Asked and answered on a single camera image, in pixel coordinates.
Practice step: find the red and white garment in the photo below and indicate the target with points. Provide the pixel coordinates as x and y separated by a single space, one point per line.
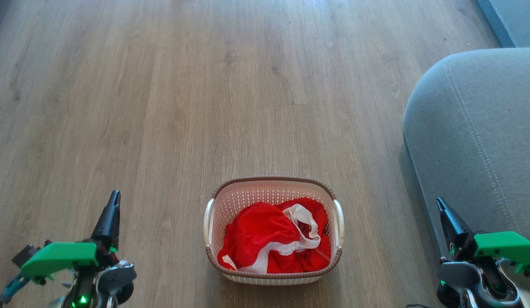
260 235

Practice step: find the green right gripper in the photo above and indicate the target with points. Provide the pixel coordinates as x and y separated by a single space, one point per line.
504 246

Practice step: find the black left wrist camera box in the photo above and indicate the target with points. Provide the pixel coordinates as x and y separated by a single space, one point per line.
26 256

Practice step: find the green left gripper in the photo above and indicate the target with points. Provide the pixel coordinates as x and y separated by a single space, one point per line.
59 256

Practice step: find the grey fabric sofa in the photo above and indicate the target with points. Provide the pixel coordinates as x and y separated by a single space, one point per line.
479 128

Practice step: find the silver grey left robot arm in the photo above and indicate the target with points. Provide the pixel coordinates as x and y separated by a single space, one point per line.
113 278

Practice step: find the white woven plastic laundry basket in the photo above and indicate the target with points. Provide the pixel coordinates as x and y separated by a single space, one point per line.
273 190

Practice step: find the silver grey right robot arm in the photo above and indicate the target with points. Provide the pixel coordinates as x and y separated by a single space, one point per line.
462 276

